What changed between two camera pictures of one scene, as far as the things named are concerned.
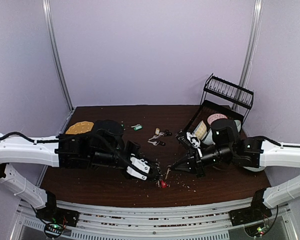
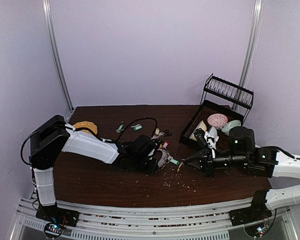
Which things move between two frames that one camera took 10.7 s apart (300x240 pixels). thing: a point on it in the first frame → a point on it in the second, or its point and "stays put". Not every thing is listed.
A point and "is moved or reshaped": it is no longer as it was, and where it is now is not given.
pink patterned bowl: x=215 y=116 stays put
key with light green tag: x=137 y=127 stays put
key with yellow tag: x=168 y=170 is moved or reshaped
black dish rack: x=222 y=97 stays put
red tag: x=163 y=184 → x=165 y=144
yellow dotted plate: x=80 y=127 stays put
